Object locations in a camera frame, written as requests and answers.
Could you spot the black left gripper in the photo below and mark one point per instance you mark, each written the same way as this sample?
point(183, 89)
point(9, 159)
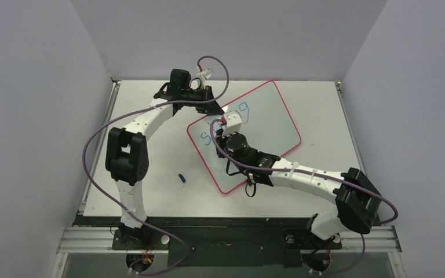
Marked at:
point(212, 108)

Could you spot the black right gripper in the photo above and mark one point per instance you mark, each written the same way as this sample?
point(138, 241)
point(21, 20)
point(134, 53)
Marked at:
point(221, 134)

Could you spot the pink framed whiteboard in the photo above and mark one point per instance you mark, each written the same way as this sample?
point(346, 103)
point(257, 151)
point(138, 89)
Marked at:
point(266, 123)

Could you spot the blue marker cap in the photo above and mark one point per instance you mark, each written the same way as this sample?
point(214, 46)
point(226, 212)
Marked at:
point(182, 178)

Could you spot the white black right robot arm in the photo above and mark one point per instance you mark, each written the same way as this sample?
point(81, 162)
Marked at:
point(353, 195)

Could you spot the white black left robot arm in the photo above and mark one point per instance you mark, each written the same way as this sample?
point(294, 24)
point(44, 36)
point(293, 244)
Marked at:
point(127, 150)

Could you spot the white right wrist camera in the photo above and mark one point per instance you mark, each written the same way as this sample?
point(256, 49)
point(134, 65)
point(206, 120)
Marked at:
point(232, 122)

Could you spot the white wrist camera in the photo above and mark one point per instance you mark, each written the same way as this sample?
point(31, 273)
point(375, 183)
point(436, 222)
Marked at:
point(203, 76)
point(232, 122)

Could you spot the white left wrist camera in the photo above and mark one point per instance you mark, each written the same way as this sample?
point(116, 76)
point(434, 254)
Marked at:
point(203, 76)

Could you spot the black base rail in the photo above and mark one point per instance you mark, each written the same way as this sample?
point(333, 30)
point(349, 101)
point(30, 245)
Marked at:
point(221, 242)

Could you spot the aluminium frame rail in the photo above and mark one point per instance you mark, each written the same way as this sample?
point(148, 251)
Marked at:
point(99, 240)

